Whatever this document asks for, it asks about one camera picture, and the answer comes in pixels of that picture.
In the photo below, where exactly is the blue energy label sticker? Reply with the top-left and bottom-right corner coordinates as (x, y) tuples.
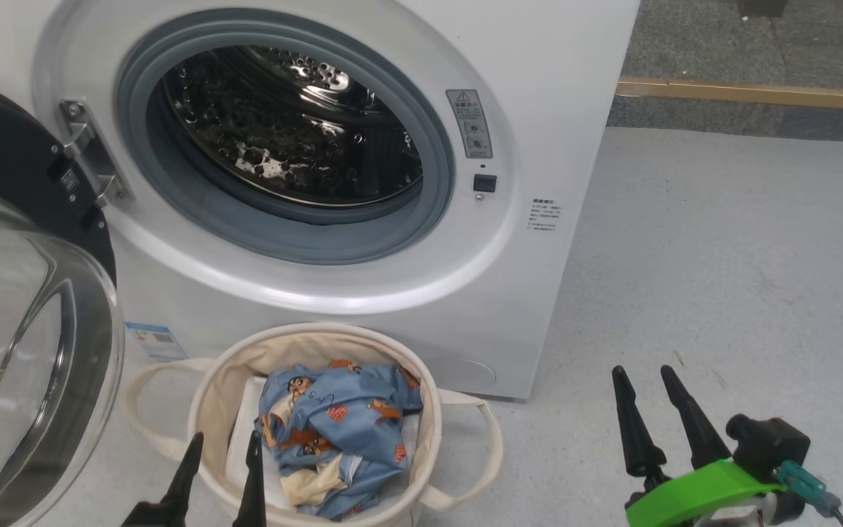
(125, 322), (190, 362)

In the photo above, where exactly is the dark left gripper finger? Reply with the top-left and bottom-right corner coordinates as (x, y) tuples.
(160, 432), (204, 527)
(233, 430), (267, 527)

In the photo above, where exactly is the perforated steel washer drum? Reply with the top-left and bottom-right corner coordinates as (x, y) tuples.
(162, 45), (424, 209)

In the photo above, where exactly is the metal door hinge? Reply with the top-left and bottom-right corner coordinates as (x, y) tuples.
(59, 99), (130, 209)

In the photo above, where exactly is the blue patterned garment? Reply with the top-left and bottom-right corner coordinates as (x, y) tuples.
(255, 359), (424, 520)

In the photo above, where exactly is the white folded sheet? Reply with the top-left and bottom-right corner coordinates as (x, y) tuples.
(224, 375), (422, 513)

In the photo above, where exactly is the teal right camera connector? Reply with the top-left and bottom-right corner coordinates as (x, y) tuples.
(773, 461), (843, 517)

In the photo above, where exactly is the cream canvas laundry basket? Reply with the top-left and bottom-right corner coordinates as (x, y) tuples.
(123, 323), (504, 527)

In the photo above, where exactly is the wooden baseboard strip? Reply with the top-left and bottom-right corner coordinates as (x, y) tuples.
(615, 77), (843, 112)

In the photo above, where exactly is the small printed text sticker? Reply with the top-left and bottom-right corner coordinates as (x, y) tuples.
(528, 198), (561, 233)

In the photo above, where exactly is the round filter cover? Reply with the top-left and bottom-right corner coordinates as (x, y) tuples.
(429, 357), (497, 389)

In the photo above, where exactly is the grey warning label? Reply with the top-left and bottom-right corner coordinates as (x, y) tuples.
(446, 89), (494, 160)

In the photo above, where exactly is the black round glass washer door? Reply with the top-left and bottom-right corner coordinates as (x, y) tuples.
(0, 73), (126, 527)

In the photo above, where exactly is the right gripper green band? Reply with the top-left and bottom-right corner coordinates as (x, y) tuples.
(612, 365), (786, 527)

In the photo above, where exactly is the white front-load washing machine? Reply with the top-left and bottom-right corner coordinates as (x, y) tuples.
(0, 0), (642, 400)

